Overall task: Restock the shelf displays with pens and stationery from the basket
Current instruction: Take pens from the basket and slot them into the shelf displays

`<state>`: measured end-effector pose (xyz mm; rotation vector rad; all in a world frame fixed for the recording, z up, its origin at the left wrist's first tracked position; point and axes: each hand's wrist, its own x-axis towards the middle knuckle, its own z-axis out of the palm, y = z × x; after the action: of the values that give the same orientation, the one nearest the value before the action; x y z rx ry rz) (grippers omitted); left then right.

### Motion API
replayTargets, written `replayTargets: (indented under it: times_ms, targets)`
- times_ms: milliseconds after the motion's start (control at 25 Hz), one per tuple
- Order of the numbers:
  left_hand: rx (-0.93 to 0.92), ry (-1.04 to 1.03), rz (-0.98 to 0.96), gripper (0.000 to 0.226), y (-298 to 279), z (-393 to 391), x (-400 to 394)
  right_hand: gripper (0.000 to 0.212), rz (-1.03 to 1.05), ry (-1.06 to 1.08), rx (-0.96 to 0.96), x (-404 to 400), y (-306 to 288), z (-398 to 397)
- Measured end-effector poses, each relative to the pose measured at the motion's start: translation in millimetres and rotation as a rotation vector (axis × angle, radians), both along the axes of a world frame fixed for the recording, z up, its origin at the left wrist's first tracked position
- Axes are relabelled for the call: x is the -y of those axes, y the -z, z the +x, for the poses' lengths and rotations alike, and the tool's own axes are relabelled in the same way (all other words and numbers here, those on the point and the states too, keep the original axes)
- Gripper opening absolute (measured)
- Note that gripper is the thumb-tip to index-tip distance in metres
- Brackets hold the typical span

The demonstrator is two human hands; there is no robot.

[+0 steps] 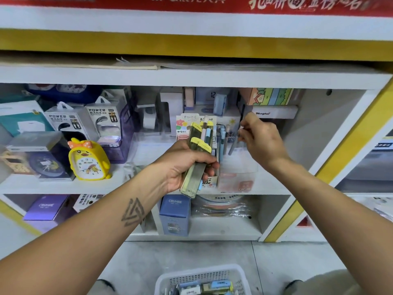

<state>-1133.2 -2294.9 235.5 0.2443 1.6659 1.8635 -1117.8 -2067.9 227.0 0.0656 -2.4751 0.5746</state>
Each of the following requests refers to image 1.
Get small tan alarm clock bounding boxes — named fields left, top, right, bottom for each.
left=0, top=150, right=33, bottom=176

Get stack of wrapped discs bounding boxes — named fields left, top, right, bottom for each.
left=192, top=193, right=253, bottom=219

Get white long box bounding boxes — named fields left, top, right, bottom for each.
left=246, top=105, right=299, bottom=119

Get plastic wrapped items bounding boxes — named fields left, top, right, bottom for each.
left=350, top=195, right=393, bottom=222

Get white plastic basket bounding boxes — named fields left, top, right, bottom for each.
left=154, top=264, right=253, bottom=295

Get white refill display box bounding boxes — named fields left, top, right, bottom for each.
left=175, top=113, right=222, bottom=188

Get white tall box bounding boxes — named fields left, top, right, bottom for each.
left=160, top=88, right=185, bottom=133

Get pastel sticky notes pack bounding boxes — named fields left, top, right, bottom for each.
left=239, top=88, right=305, bottom=107

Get olive green refill packets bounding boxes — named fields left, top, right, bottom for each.
left=180, top=121, right=216, bottom=199

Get grey digital clock box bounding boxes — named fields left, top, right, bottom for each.
left=195, top=88, right=231, bottom=117

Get pile of lead refill packets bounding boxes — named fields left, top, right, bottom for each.
left=169, top=278, right=237, bottom=295

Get yellow alarm clock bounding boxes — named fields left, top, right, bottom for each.
left=68, top=137, right=113, bottom=181

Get teal white box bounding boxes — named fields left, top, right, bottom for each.
left=0, top=98, right=55, bottom=138

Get person's right hand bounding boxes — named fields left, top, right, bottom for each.
left=238, top=111, right=291, bottom=172

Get clear boxed dark clock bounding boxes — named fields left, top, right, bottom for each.
left=5, top=131, right=73, bottom=181

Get large white cardboard box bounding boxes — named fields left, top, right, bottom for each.
left=72, top=193, right=151, bottom=234

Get person's left forearm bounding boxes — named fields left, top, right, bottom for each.
left=0, top=172, right=167, bottom=295

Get blue small carton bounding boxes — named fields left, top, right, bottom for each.
left=160, top=193, right=192, bottom=237

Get clear plastic tray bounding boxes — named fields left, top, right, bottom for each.
left=126, top=135, right=179, bottom=176

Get white shelf with yellow trim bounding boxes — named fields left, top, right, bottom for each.
left=0, top=0, right=393, bottom=243

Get person's left hand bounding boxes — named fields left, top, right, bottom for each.
left=147, top=139, right=219, bottom=194

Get person's right forearm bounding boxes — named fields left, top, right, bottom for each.
left=270, top=159, right=393, bottom=295

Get red banner strip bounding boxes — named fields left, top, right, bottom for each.
left=0, top=0, right=393, bottom=18

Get tape dispenser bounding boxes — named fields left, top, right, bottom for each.
left=136, top=95, right=160, bottom=133

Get purple translucent container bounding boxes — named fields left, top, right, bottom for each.
left=98, top=102, right=136, bottom=165

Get grey sneaker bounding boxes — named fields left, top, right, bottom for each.
left=95, top=279, right=117, bottom=295
left=282, top=279, right=305, bottom=295

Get flat cardboard sheets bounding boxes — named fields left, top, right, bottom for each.
left=115, top=55, right=393, bottom=73

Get purple box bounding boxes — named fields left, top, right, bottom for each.
left=23, top=193, right=70, bottom=232

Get clear pink label box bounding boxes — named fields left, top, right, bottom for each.
left=216, top=147, right=259, bottom=194

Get white hanging accessory box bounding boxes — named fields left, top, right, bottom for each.
left=85, top=90, right=126, bottom=142
left=44, top=101, right=99, bottom=142

